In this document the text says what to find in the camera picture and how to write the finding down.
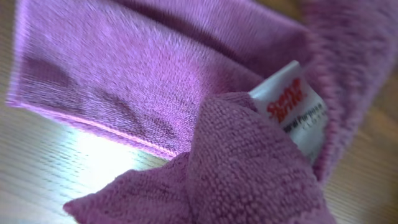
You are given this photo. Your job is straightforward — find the purple cloth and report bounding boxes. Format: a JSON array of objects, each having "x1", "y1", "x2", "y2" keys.
[{"x1": 7, "y1": 1, "x2": 397, "y2": 223}]

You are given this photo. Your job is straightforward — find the white cloth brand label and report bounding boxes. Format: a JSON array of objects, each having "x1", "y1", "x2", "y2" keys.
[{"x1": 249, "y1": 60, "x2": 328, "y2": 163}]

